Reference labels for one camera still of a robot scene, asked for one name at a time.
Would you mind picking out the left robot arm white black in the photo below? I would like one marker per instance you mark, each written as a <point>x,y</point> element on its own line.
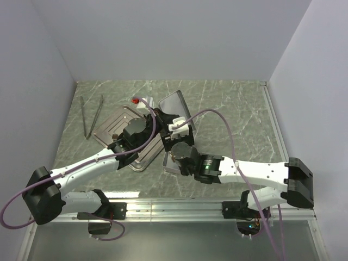
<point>49,194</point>

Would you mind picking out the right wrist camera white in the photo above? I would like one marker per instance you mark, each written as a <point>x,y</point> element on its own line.
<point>178,128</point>

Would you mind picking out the steel serving tray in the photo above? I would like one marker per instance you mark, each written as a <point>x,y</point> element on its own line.
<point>115,124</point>

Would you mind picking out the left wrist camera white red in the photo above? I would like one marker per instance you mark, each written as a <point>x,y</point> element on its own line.
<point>144,103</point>

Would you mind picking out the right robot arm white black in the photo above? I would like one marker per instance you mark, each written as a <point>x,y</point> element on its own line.
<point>288,182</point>

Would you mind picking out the metal tin box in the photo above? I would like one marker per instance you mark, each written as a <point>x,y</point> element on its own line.
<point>169,165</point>

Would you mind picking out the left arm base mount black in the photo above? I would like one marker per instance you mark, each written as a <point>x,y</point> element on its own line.
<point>101,220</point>

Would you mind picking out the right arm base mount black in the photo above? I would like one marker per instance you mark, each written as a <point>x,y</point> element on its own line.
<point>249,222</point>

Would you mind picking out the aluminium right side rail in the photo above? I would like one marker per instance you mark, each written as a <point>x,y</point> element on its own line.
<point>280,136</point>

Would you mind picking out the metal tin lid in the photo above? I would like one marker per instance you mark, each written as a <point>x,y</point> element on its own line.
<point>175,104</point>

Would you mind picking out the steel tongs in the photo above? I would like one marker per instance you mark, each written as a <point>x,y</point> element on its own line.
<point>89,123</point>

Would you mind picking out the aluminium rail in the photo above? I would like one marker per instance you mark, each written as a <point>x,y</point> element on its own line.
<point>280,136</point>
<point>181,210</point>

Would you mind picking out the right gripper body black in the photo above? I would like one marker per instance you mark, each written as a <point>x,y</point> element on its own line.
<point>168,142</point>

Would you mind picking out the aluminium front rail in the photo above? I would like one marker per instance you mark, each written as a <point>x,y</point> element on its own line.
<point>181,210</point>

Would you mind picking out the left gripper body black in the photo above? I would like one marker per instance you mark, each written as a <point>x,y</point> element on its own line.
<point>150,125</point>

